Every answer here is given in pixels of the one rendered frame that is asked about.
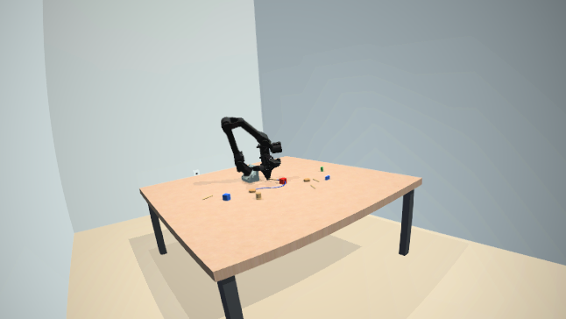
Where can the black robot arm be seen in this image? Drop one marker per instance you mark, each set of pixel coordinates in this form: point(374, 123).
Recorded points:
point(264, 143)

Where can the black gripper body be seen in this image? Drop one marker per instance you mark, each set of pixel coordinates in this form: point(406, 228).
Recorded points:
point(263, 165)

